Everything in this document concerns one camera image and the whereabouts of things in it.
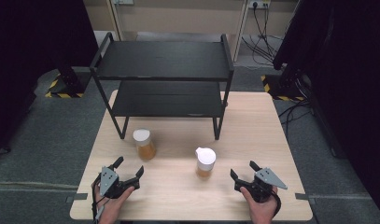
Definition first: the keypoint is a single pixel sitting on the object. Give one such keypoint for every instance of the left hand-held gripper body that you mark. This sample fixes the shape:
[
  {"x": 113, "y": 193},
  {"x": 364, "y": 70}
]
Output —
[{"x": 108, "y": 182}]

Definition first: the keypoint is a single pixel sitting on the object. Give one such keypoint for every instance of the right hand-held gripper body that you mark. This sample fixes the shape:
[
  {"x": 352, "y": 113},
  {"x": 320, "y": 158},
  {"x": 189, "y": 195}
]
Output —
[{"x": 265, "y": 180}]

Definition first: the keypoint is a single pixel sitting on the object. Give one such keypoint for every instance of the amber jar with spouted lid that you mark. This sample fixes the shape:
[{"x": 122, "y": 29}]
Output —
[{"x": 205, "y": 160}]

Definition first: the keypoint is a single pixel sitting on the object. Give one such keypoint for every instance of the black two-tier metal rack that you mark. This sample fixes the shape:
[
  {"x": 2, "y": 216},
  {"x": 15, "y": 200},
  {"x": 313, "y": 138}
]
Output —
[{"x": 164, "y": 59}]

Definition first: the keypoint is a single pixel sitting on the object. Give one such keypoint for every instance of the person's left hand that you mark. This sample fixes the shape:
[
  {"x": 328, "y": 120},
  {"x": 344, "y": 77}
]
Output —
[{"x": 111, "y": 208}]

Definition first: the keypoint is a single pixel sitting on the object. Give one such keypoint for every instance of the person's right hand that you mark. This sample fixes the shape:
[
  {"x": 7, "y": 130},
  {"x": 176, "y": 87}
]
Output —
[{"x": 262, "y": 213}]

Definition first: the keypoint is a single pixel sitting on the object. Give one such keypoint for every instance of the grey tape strip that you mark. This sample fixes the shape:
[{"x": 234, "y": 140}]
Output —
[
  {"x": 304, "y": 198},
  {"x": 76, "y": 197}
]

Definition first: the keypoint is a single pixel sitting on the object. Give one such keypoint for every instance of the black stand base hazard tape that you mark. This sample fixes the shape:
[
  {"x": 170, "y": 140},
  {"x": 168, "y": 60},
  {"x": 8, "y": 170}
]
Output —
[
  {"x": 281, "y": 88},
  {"x": 66, "y": 87}
]

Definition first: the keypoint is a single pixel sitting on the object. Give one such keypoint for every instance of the black curtain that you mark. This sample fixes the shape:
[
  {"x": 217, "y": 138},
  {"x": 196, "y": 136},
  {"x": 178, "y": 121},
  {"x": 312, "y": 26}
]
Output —
[
  {"x": 32, "y": 56},
  {"x": 349, "y": 77}
]

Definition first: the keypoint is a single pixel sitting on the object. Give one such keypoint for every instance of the white upright post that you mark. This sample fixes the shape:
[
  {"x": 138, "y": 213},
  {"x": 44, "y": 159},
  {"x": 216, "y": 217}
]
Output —
[
  {"x": 240, "y": 31},
  {"x": 114, "y": 18}
]

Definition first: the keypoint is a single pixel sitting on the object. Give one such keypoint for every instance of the white wall plate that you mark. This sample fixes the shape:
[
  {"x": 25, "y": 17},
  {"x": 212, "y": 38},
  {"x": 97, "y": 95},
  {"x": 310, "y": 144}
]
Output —
[{"x": 123, "y": 1}]

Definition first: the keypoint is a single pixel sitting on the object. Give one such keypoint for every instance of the white wall socket with plugs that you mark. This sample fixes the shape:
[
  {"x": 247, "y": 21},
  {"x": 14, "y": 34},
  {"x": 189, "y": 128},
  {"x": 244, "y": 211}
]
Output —
[{"x": 259, "y": 3}]

